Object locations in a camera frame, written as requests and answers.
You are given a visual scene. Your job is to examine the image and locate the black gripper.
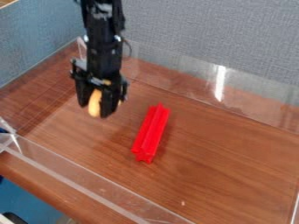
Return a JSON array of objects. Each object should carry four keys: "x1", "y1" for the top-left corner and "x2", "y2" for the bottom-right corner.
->
[{"x1": 69, "y1": 58, "x2": 128, "y2": 118}]

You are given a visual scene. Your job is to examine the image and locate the yellow toy corn cob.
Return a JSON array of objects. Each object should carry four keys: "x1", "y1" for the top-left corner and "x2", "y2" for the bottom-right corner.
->
[{"x1": 88, "y1": 88, "x2": 123, "y2": 118}]

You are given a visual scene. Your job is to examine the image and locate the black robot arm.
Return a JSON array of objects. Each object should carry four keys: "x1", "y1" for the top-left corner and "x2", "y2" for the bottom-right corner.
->
[{"x1": 69, "y1": 0, "x2": 128, "y2": 118}]

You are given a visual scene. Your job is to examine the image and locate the red star-shaped plastic block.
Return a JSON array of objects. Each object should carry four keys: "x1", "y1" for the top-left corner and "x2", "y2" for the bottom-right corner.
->
[{"x1": 131, "y1": 103, "x2": 169, "y2": 164}]

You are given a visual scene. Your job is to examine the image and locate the clear acrylic corner bracket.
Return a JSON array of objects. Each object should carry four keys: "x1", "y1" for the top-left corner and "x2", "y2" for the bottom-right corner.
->
[{"x1": 76, "y1": 37, "x2": 88, "y2": 60}]

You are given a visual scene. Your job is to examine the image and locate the black cable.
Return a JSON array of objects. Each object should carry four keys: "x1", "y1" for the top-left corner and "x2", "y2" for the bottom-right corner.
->
[{"x1": 121, "y1": 38, "x2": 133, "y2": 58}]

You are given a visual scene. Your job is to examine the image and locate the clear acrylic left bracket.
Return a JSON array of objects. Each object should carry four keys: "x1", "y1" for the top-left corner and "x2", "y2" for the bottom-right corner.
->
[{"x1": 0, "y1": 116, "x2": 22, "y2": 154}]

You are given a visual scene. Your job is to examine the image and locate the clear acrylic front wall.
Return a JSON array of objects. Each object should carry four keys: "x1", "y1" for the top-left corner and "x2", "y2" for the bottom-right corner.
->
[{"x1": 0, "y1": 134, "x2": 196, "y2": 224}]

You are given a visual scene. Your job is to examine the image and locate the clear acrylic wall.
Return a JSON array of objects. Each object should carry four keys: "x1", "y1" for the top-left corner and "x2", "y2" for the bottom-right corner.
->
[
  {"x1": 0, "y1": 134, "x2": 196, "y2": 224},
  {"x1": 123, "y1": 40, "x2": 299, "y2": 135}
]

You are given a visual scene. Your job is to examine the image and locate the clear acrylic back wall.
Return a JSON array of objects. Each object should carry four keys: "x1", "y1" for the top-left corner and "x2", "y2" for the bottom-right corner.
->
[{"x1": 123, "y1": 40, "x2": 299, "y2": 135}]

